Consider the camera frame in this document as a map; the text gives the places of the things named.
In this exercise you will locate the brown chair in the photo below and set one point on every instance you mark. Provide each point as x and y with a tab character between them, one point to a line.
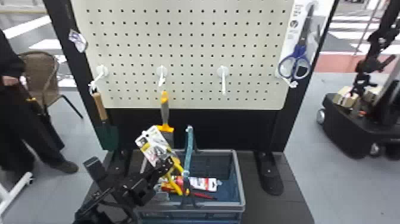
39	73

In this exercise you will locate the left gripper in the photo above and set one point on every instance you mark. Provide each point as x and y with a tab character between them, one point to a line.
139	189

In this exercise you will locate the red screwdriver on card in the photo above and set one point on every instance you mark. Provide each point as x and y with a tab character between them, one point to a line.
203	184

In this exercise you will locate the blue scissors on card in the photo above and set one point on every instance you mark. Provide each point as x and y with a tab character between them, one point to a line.
297	59

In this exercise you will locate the person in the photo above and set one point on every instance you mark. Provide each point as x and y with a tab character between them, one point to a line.
18	131

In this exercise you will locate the white pegboard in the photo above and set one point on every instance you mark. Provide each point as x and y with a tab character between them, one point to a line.
187	47

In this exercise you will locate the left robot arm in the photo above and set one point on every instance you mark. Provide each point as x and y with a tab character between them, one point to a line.
103	209

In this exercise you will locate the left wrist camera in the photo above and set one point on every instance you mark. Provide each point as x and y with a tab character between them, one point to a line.
95	170

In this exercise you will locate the yellow pliers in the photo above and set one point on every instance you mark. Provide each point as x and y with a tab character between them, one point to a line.
153	145

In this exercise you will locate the blue basket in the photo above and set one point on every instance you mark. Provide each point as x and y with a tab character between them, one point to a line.
232	200

